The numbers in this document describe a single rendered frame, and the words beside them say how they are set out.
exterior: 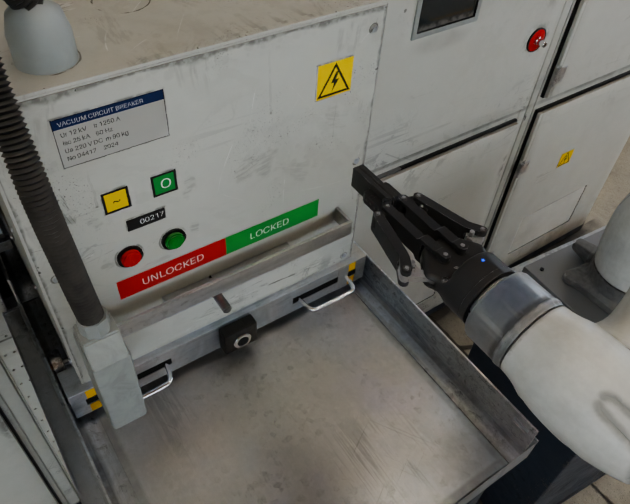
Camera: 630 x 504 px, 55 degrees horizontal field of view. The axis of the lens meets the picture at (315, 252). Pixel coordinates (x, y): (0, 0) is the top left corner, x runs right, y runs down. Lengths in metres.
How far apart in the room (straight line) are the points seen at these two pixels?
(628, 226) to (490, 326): 0.63
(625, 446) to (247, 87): 0.53
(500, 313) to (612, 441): 0.14
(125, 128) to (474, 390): 0.67
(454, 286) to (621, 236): 0.62
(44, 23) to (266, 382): 0.63
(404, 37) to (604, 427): 0.86
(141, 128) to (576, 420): 0.52
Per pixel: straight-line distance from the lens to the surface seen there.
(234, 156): 0.79
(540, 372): 0.60
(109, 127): 0.69
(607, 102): 2.12
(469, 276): 0.64
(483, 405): 1.04
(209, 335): 1.00
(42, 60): 0.67
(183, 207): 0.80
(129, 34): 0.73
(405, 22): 1.24
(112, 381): 0.79
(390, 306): 1.12
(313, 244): 0.93
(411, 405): 1.03
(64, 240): 0.64
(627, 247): 1.23
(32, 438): 1.53
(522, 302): 0.62
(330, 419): 0.99
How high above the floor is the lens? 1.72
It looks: 47 degrees down
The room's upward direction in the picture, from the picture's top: 5 degrees clockwise
